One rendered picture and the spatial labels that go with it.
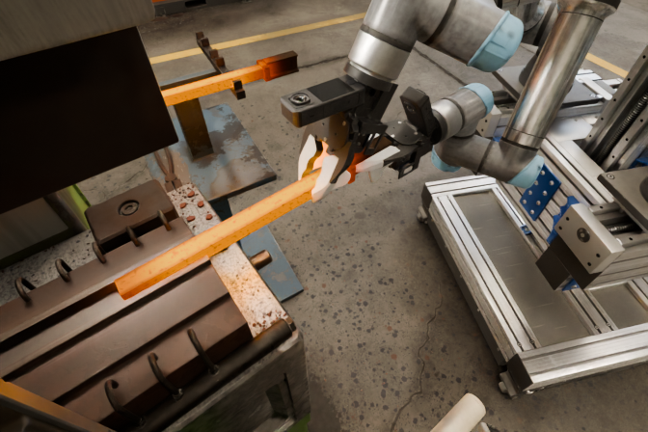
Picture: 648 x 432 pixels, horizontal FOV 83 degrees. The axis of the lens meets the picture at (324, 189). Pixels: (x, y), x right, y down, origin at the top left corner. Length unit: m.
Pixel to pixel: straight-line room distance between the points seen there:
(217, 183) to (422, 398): 1.02
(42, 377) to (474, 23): 0.64
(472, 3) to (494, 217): 1.28
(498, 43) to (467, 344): 1.26
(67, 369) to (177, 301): 0.13
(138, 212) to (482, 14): 0.56
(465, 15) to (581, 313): 1.24
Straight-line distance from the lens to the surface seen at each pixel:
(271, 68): 0.92
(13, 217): 0.73
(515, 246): 1.65
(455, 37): 0.52
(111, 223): 0.65
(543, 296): 1.57
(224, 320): 0.50
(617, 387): 1.80
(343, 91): 0.50
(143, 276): 0.53
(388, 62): 0.50
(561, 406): 1.67
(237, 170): 1.04
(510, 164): 0.84
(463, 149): 0.84
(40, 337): 0.58
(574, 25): 0.84
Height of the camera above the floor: 1.43
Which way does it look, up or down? 47 degrees down
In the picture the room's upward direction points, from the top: straight up
